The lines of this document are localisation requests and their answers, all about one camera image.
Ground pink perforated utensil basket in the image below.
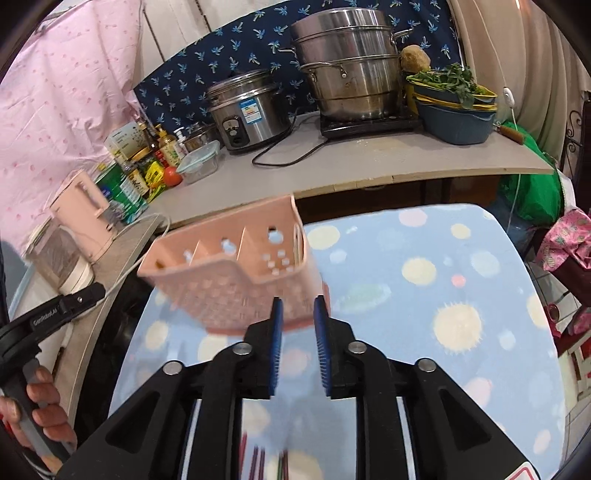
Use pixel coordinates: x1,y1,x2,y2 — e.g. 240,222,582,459
138,195,329,335

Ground person's left hand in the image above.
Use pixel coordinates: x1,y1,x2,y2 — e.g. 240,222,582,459
1,366,77,450

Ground white appliance on counter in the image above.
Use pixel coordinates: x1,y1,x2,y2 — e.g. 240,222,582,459
25,218,95,295

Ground blue planet pattern tablecloth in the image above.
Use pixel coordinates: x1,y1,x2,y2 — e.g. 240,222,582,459
108,203,568,480

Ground pink electric kettle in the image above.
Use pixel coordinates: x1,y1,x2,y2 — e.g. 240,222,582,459
49,171,117,263

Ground red tomato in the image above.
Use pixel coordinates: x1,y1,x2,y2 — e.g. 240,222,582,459
162,166,182,188

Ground clear glass food container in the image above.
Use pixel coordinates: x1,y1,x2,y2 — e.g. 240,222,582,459
176,140,221,184

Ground yellow seasoning packet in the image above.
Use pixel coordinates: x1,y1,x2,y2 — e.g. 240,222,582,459
144,160,166,203

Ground sauce bottle yellow cap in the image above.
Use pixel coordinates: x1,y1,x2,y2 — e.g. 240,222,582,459
155,124,185,167

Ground black induction cooktop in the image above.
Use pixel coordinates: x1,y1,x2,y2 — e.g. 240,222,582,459
320,115,422,140

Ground steel rice cooker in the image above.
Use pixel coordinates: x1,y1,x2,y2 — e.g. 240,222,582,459
206,69,290,154

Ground green plastic bag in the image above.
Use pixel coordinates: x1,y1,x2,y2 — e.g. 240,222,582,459
499,121,563,226

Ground blue plastic basin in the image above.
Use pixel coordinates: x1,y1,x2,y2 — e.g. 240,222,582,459
416,100,496,146

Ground pink floral fabric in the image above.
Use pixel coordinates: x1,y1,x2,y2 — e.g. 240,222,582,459
536,208,590,272

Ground navy floral cloth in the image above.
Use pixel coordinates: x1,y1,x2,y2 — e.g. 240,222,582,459
134,0,462,131

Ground pink dotted curtain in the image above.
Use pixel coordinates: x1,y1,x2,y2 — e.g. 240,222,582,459
1,1,141,253

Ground stacked steel steamer pot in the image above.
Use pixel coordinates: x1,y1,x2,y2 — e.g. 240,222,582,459
287,7,413,121

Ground green leafy vegetables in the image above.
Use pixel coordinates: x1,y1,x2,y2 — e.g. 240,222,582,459
407,63,497,109

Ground brown potato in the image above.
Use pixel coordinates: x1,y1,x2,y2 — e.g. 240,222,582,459
401,45,431,74

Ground beige curtain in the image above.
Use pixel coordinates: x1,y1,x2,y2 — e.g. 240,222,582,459
450,0,590,157

